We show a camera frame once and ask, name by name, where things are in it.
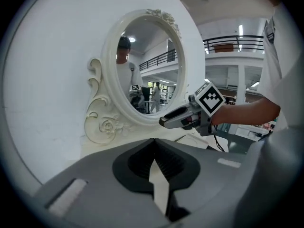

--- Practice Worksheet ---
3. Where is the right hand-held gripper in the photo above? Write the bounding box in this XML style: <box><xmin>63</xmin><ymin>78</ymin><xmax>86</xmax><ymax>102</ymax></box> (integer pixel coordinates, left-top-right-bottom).
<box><xmin>158</xmin><ymin>81</ymin><xmax>226</xmax><ymax>137</ymax></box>

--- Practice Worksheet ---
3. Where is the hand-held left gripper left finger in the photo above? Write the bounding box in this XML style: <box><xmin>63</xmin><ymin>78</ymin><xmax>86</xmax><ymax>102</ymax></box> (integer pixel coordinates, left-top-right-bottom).
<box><xmin>34</xmin><ymin>138</ymin><xmax>171</xmax><ymax>228</ymax></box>

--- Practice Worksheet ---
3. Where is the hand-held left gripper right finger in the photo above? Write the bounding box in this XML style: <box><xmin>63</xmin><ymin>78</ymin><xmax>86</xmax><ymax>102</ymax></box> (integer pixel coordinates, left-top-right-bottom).
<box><xmin>155</xmin><ymin>139</ymin><xmax>256</xmax><ymax>228</ymax></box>

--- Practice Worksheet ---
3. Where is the person's right forearm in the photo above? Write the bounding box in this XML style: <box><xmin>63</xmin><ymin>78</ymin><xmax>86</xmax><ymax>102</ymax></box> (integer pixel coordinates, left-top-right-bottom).
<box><xmin>210</xmin><ymin>96</ymin><xmax>282</xmax><ymax>126</ymax></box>

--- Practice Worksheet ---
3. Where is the oval white carved mirror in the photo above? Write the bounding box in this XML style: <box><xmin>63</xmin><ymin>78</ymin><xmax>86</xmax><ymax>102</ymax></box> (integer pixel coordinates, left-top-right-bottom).
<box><xmin>84</xmin><ymin>8</ymin><xmax>190</xmax><ymax>145</ymax></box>

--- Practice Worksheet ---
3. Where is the black balcony railing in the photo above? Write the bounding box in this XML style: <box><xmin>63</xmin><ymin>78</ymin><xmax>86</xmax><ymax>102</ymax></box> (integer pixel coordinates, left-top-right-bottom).
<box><xmin>203</xmin><ymin>35</ymin><xmax>264</xmax><ymax>54</ymax></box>

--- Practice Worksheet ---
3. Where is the person's white shirt torso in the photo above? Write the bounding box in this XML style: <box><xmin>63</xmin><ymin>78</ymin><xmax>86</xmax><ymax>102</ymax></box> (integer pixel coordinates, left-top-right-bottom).
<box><xmin>257</xmin><ymin>3</ymin><xmax>304</xmax><ymax>133</ymax></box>

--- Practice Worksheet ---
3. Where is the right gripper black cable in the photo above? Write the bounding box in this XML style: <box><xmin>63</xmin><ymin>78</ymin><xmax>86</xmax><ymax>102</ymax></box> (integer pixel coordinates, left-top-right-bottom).
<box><xmin>213</xmin><ymin>124</ymin><xmax>226</xmax><ymax>152</ymax></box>

